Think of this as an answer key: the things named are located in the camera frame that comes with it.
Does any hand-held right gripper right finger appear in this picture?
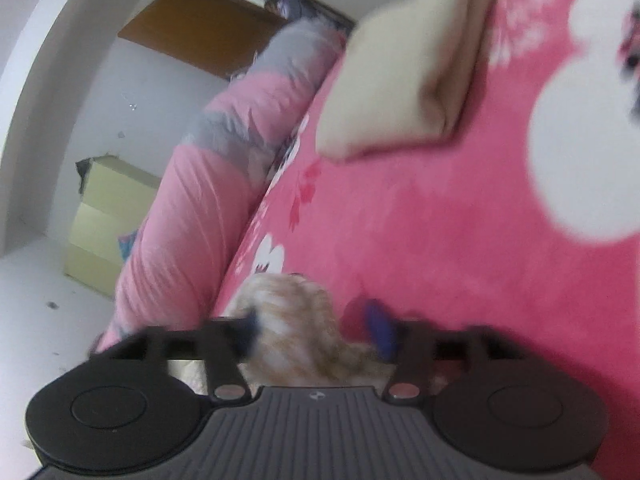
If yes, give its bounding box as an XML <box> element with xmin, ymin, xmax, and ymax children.
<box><xmin>362</xmin><ymin>300</ymin><xmax>526</xmax><ymax>405</ymax></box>

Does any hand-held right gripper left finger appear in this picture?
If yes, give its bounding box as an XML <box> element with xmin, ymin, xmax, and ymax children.
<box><xmin>90</xmin><ymin>311</ymin><xmax>262</xmax><ymax>404</ymax></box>

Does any beige checkered knit cardigan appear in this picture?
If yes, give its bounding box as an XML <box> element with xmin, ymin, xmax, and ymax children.
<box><xmin>185</xmin><ymin>272</ymin><xmax>441</xmax><ymax>395</ymax></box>

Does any pink floral blanket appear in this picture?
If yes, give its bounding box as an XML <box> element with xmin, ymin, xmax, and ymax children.
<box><xmin>212</xmin><ymin>0</ymin><xmax>640</xmax><ymax>391</ymax></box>

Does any pink grey rolled quilt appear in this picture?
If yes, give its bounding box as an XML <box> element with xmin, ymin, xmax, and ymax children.
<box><xmin>92</xmin><ymin>22</ymin><xmax>351</xmax><ymax>356</ymax></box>

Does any pale yellow cabinet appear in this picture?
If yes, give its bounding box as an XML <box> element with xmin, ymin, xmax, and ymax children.
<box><xmin>62</xmin><ymin>155</ymin><xmax>162</xmax><ymax>299</ymax></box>

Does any black bag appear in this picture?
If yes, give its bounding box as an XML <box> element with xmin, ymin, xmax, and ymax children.
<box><xmin>75</xmin><ymin>158</ymin><xmax>95</xmax><ymax>197</ymax></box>

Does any folded beige garment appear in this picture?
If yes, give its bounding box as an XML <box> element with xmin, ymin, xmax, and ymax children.
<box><xmin>316</xmin><ymin>0</ymin><xmax>502</xmax><ymax>162</ymax></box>

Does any brown wooden door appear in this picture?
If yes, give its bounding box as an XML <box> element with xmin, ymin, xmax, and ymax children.
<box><xmin>118</xmin><ymin>0</ymin><xmax>287</xmax><ymax>79</ymax></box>

